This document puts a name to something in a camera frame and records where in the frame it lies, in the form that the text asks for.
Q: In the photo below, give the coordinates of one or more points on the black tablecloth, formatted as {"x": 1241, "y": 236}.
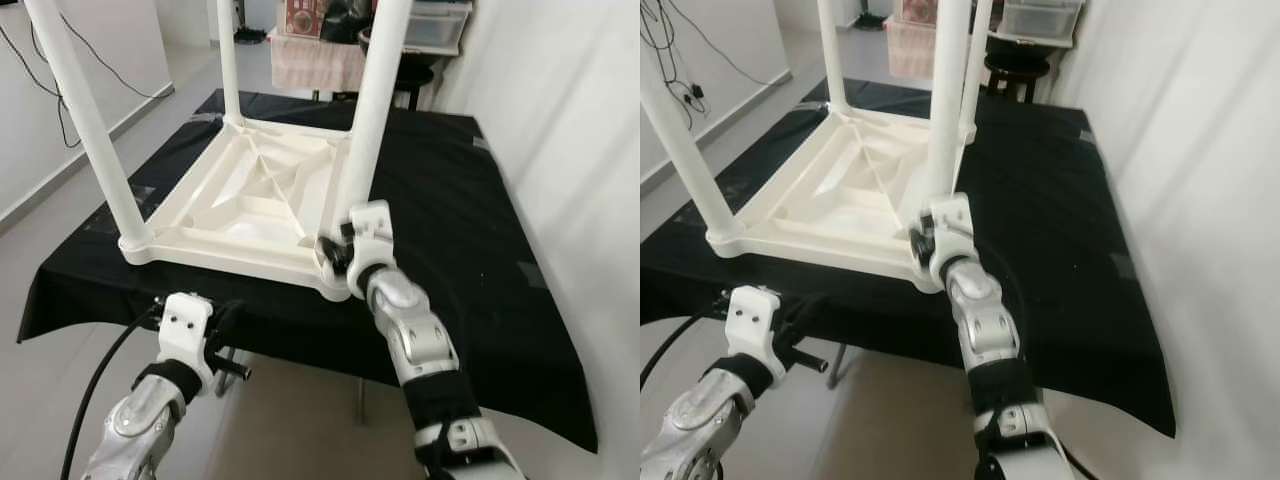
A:
{"x": 1060, "y": 250}
{"x": 460, "y": 250}

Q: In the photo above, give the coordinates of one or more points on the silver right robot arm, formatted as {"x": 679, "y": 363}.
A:
{"x": 985, "y": 320}
{"x": 415, "y": 330}

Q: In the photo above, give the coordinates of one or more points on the black wok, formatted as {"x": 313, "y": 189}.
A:
{"x": 415, "y": 58}

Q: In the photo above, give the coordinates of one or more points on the red food menu poster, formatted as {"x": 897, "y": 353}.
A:
{"x": 918, "y": 10}
{"x": 300, "y": 15}

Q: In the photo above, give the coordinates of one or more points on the beige towel table cover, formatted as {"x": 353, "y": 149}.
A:
{"x": 910, "y": 50}
{"x": 315, "y": 62}

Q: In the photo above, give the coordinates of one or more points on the black bag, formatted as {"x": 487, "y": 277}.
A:
{"x": 345, "y": 20}

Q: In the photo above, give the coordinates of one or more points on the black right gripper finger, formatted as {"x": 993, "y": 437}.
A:
{"x": 324, "y": 258}
{"x": 914, "y": 252}

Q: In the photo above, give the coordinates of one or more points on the white plastic table top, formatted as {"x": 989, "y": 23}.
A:
{"x": 250, "y": 190}
{"x": 850, "y": 180}

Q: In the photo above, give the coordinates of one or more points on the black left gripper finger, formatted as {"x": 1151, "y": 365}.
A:
{"x": 226, "y": 316}
{"x": 802, "y": 310}

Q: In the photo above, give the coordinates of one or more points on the clear plastic storage box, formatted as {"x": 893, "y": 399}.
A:
{"x": 1040, "y": 18}
{"x": 435, "y": 22}

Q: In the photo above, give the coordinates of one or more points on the dark floor mop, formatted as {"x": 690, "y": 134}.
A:
{"x": 250, "y": 35}
{"x": 870, "y": 20}

